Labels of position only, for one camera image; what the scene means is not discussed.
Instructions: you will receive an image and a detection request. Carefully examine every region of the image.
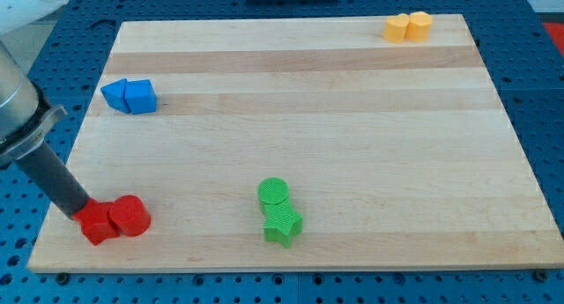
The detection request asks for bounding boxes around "red star block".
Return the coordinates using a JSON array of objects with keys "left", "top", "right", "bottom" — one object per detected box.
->
[{"left": 72, "top": 198, "right": 120, "bottom": 246}]

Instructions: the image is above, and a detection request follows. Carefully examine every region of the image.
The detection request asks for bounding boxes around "green star block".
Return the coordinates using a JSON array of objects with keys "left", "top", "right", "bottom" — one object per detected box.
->
[{"left": 261, "top": 200, "right": 303, "bottom": 248}]

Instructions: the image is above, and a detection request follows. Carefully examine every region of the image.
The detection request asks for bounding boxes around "blue triangle block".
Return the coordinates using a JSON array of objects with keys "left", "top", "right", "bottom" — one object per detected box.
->
[{"left": 100, "top": 78, "right": 130, "bottom": 114}]

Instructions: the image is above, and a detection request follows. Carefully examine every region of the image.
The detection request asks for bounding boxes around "yellow heart block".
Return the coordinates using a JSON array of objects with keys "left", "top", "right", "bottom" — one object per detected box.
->
[{"left": 382, "top": 13, "right": 410, "bottom": 43}]

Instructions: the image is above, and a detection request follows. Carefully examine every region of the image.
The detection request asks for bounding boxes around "red cylinder block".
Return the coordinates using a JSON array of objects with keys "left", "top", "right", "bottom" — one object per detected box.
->
[{"left": 109, "top": 195, "right": 152, "bottom": 237}]

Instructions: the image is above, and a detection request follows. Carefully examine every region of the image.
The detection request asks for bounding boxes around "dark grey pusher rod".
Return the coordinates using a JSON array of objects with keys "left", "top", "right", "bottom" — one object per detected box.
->
[{"left": 16, "top": 142, "right": 90, "bottom": 219}]

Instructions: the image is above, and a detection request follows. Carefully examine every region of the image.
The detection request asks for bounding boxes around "yellow hexagon block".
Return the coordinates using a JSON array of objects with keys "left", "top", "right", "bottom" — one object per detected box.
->
[{"left": 405, "top": 11, "right": 433, "bottom": 42}]

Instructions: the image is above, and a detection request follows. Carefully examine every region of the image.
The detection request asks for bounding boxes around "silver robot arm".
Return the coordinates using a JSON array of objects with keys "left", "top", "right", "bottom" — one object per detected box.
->
[{"left": 1, "top": 0, "right": 69, "bottom": 169}]

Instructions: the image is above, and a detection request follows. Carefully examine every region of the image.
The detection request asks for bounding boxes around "blue cube block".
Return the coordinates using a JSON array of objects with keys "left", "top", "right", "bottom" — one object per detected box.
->
[{"left": 124, "top": 79, "right": 157, "bottom": 115}]

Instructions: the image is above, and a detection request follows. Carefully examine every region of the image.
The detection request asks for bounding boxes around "light wooden board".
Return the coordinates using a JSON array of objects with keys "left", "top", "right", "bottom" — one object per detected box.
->
[{"left": 28, "top": 14, "right": 563, "bottom": 274}]

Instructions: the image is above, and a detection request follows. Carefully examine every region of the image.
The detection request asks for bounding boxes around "green cylinder block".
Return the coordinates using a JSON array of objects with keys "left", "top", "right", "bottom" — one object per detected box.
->
[{"left": 257, "top": 177, "right": 289, "bottom": 215}]

